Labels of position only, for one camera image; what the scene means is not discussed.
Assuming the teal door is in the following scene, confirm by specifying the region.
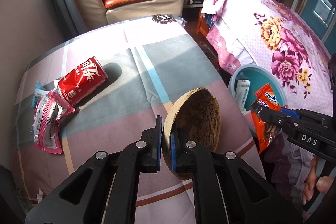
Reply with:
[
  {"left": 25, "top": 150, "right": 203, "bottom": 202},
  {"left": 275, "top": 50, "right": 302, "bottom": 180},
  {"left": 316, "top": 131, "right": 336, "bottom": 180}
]
[{"left": 299, "top": 0, "right": 336, "bottom": 43}]

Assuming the pink and silver packet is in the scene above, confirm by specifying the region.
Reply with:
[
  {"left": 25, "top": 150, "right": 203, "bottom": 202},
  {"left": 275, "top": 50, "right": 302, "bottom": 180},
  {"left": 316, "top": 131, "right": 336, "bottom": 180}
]
[{"left": 31, "top": 90, "right": 75, "bottom": 155}]

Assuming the person's right hand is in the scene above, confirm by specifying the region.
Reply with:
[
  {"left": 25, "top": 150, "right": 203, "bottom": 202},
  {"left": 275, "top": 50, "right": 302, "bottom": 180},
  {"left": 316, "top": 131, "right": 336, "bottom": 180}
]
[{"left": 302, "top": 156, "right": 333, "bottom": 205}]

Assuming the orange snack packet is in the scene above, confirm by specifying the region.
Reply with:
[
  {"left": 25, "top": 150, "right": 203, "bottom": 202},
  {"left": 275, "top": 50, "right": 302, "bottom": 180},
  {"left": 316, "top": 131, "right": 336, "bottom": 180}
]
[{"left": 250, "top": 84, "right": 289, "bottom": 155}]

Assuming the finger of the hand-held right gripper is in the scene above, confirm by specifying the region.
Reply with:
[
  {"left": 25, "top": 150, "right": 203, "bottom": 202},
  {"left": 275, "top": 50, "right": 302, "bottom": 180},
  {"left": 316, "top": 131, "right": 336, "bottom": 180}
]
[
  {"left": 280, "top": 108, "right": 319, "bottom": 122},
  {"left": 259, "top": 108, "right": 300, "bottom": 136}
]

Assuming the white tube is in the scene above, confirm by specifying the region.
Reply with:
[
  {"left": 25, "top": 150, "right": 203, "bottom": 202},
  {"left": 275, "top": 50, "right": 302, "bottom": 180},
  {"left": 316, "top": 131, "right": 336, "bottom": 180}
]
[{"left": 234, "top": 79, "right": 251, "bottom": 113}]

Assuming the teal plastic bin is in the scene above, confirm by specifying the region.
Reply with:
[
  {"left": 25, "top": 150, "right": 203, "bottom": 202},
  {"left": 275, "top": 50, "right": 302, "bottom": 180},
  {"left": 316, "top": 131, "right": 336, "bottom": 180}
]
[{"left": 228, "top": 64, "right": 293, "bottom": 140}]

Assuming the light blue foil packet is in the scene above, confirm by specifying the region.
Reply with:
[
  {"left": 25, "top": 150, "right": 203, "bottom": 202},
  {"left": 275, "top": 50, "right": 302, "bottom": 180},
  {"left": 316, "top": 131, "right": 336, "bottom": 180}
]
[{"left": 31, "top": 81, "right": 54, "bottom": 109}]

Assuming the checked cloth covered table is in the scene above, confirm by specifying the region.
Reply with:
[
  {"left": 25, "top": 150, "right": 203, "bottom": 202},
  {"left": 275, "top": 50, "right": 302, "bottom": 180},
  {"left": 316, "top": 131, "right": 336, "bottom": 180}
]
[{"left": 14, "top": 14, "right": 265, "bottom": 216}]

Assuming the coconut shell half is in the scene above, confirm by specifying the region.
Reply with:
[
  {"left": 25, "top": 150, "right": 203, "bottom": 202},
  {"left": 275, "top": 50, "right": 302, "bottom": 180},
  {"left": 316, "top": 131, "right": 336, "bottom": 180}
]
[{"left": 163, "top": 88, "right": 221, "bottom": 182}]

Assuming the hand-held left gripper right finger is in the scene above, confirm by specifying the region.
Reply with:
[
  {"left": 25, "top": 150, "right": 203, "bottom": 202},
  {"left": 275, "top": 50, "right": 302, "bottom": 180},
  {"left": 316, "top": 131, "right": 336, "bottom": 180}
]
[{"left": 170, "top": 128, "right": 303, "bottom": 224}]

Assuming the red soda can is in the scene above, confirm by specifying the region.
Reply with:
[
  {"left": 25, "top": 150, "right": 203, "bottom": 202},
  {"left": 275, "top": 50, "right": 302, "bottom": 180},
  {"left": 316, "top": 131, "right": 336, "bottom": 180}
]
[{"left": 56, "top": 56, "right": 109, "bottom": 106}]

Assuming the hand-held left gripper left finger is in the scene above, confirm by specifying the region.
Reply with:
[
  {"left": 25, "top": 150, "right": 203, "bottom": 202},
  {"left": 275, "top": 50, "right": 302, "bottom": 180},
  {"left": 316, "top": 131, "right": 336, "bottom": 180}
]
[{"left": 25, "top": 115, "right": 163, "bottom": 224}]

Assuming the orange wooden bed frame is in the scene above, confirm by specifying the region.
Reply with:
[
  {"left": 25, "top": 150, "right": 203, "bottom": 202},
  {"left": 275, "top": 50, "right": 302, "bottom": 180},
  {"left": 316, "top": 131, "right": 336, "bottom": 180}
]
[{"left": 197, "top": 10, "right": 213, "bottom": 35}]

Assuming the pink floral blanket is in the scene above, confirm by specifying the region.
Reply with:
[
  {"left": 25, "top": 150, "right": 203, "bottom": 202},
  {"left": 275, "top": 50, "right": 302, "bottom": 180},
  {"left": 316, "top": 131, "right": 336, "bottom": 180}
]
[{"left": 201, "top": 0, "right": 336, "bottom": 203}]

